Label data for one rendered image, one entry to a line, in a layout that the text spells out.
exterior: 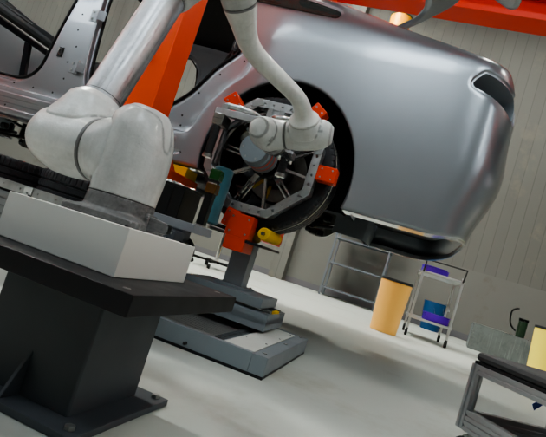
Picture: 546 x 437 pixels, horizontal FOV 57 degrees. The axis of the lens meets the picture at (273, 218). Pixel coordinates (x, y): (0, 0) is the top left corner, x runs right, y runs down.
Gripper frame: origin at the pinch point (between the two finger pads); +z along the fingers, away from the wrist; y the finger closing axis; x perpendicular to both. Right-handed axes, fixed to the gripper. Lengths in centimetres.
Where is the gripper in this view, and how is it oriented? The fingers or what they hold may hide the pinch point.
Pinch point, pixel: (284, 158)
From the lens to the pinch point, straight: 211.6
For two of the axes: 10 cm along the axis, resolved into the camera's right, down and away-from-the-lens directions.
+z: 2.4, 1.4, 9.6
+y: 9.2, 2.7, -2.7
